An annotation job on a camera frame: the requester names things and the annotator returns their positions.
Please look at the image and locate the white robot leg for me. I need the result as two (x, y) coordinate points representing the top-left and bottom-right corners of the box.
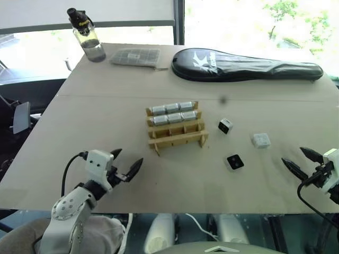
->
(144, 213), (177, 254)
(216, 213), (250, 246)

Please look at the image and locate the wooden rack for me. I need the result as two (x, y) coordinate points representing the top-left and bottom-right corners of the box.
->
(144, 100), (209, 157)

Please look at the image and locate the dark window frame post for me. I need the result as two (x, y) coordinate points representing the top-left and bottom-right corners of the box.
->
(173, 0), (185, 46)

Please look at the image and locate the white cable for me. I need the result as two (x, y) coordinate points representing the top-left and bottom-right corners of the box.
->
(184, 213), (221, 242)

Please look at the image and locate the clear water bottle black cap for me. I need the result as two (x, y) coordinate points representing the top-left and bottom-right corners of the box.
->
(66, 7), (107, 64)

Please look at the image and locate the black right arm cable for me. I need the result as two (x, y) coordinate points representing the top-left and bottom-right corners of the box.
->
(297, 171), (339, 226)

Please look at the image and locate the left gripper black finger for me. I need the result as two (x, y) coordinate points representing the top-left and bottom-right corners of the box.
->
(109, 148), (123, 161)
(125, 158), (145, 183)

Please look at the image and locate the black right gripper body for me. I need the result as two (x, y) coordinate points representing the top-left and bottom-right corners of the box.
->
(304, 161), (335, 189)

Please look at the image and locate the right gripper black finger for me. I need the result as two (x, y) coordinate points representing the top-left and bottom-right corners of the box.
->
(299, 147), (324, 164)
(281, 157), (309, 183)

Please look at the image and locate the black racket bag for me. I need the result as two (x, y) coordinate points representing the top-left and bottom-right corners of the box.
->
(171, 48), (325, 83)

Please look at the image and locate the white roller blind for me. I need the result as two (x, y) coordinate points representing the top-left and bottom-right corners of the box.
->
(0, 0), (176, 30)

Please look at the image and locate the grey flat panel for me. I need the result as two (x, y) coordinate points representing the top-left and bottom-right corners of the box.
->
(13, 101), (32, 135)

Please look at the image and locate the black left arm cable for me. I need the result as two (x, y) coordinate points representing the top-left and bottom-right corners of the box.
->
(61, 151), (88, 198)

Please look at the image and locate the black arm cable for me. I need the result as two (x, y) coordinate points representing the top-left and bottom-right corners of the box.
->
(61, 151), (88, 198)
(297, 171), (339, 226)

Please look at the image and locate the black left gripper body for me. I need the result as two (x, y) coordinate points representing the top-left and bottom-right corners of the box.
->
(106, 165), (129, 189)

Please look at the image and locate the clear plastic compartment box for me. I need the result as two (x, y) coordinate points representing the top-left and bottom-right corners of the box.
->
(109, 48), (162, 69)

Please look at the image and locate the grey robot torso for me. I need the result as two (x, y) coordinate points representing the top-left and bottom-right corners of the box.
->
(149, 240), (279, 254)

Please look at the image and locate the grey cloth bundle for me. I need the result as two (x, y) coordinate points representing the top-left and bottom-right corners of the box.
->
(5, 214), (126, 254)

